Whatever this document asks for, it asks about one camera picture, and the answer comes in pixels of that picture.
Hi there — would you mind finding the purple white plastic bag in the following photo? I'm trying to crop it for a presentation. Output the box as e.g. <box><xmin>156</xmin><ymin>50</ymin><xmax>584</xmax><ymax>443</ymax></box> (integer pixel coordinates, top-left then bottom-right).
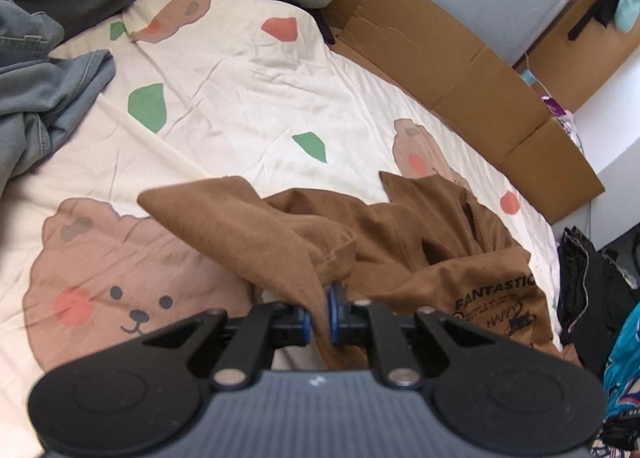
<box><xmin>541</xmin><ymin>95</ymin><xmax>575</xmax><ymax>134</ymax></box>

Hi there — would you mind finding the black folded garment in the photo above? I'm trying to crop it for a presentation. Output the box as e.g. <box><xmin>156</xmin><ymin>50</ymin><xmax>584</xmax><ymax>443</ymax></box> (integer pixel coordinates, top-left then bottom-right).
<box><xmin>556</xmin><ymin>227</ymin><xmax>639</xmax><ymax>378</ymax></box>

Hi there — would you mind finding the brown printed t-shirt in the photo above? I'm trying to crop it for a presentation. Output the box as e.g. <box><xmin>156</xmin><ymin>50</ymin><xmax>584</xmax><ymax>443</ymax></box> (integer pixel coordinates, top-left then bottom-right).
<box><xmin>138</xmin><ymin>173</ymin><xmax>559</xmax><ymax>369</ymax></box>

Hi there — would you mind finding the grey denim garment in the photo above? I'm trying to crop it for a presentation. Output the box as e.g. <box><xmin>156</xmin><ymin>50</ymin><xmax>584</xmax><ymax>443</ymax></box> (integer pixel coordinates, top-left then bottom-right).
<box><xmin>0</xmin><ymin>0</ymin><xmax>116</xmax><ymax>187</ymax></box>

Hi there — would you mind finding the blue cartoon print cloth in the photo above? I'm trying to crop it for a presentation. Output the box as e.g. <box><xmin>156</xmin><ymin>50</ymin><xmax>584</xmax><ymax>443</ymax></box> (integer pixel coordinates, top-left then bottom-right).
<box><xmin>591</xmin><ymin>306</ymin><xmax>639</xmax><ymax>458</ymax></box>

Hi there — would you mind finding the brown cardboard sheet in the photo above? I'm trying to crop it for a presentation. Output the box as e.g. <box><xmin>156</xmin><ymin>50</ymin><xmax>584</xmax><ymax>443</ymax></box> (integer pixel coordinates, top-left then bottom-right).
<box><xmin>323</xmin><ymin>0</ymin><xmax>604</xmax><ymax>223</ymax></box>

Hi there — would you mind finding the cream bear print bedsheet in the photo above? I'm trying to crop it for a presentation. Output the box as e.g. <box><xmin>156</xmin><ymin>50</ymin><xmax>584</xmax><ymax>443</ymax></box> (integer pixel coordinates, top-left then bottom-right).
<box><xmin>1</xmin><ymin>0</ymin><xmax>560</xmax><ymax>457</ymax></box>

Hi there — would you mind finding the detergent bottle blue cap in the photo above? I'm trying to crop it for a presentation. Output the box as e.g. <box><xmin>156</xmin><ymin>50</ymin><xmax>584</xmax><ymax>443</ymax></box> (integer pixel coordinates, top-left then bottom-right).
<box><xmin>520</xmin><ymin>69</ymin><xmax>537</xmax><ymax>87</ymax></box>

